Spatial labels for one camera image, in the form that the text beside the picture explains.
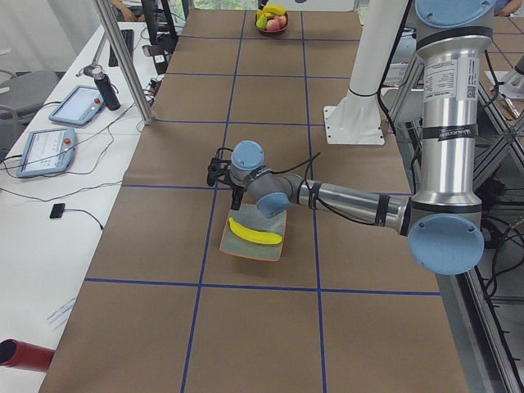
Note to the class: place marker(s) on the near teach pendant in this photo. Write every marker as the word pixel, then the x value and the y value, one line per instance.
pixel 46 152

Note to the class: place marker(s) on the small black puck device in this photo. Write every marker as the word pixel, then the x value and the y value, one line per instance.
pixel 57 211

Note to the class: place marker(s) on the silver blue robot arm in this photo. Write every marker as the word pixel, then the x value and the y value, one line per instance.
pixel 442 220

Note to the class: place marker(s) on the grey square plate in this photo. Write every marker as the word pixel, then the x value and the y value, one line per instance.
pixel 250 216

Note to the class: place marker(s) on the red apple at left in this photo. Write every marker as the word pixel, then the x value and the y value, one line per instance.
pixel 272 26

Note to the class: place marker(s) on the aluminium frame post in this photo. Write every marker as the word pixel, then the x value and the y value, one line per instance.
pixel 116 40

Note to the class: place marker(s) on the grey office chair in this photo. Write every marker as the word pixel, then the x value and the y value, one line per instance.
pixel 27 93

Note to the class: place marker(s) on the red apple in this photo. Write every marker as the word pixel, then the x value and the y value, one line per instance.
pixel 282 20
pixel 272 26

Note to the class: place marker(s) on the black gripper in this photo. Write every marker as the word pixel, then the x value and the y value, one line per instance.
pixel 237 191

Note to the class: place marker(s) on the teach pendant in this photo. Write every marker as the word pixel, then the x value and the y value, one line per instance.
pixel 79 107
pixel 46 152

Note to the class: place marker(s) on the black monitor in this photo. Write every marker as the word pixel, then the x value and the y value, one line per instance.
pixel 154 17

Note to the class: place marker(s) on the yellow banana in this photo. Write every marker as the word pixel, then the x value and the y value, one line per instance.
pixel 275 9
pixel 254 236

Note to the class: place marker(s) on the far teach pendant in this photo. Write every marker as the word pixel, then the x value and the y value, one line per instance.
pixel 79 107

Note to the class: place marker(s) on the black water bottle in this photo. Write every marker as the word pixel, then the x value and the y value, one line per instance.
pixel 103 83

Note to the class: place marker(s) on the red apple at back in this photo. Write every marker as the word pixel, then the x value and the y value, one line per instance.
pixel 282 20

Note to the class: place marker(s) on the red fire extinguisher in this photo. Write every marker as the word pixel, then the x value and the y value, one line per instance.
pixel 25 356

